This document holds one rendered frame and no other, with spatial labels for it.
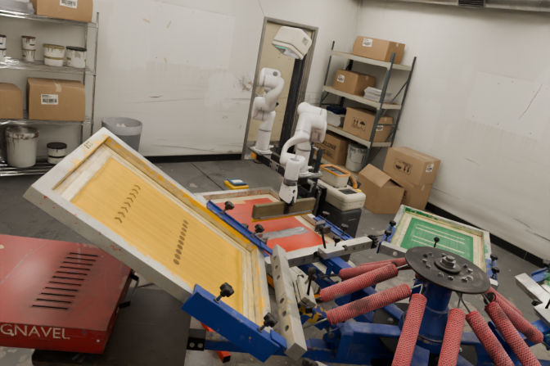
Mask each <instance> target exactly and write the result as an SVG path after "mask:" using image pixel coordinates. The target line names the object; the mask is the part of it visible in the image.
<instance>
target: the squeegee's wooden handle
mask: <svg viewBox="0 0 550 366"><path fill-rule="evenodd" d="M315 201H316V199H315V198H313V197H310V198H303V199H296V201H295V206H292V207H290V210H289V213H292V212H298V211H304V210H311V211H313V209H314V205H315ZM285 207H286V202H285V201H276V202H269V203H263V204H256V205H253V210H252V215H251V217H252V218H253V219H259V217H264V216H270V215H280V214H283V213H284V209H285Z"/></svg>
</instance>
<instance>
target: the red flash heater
mask: <svg viewBox="0 0 550 366"><path fill-rule="evenodd" d="M131 272H132V269H131V268H129V267H128V266H127V265H126V264H124V263H122V262H121V261H119V260H117V259H116V258H115V257H113V256H112V255H110V254H108V253H107V252H105V251H104V250H102V249H101V248H100V247H98V246H96V245H93V244H85V243H77V242H63V241H55V240H47V239H40V238H32V237H18V236H10V235H2V234H0V346H5V347H16V348H27V349H38V350H59V351H71V352H82V353H93V354H103V351H104V349H105V347H106V343H107V342H108V339H109V337H110V334H111V331H112V329H113V327H114V325H115V321H116V319H117V317H118V314H119V311H120V309H119V310H118V312H117V314H116V316H115V310H116V307H117V305H118V304H120V303H123V302H124V298H125V296H126V294H127V291H128V288H129V286H130V283H131V282H132V278H131Z"/></svg>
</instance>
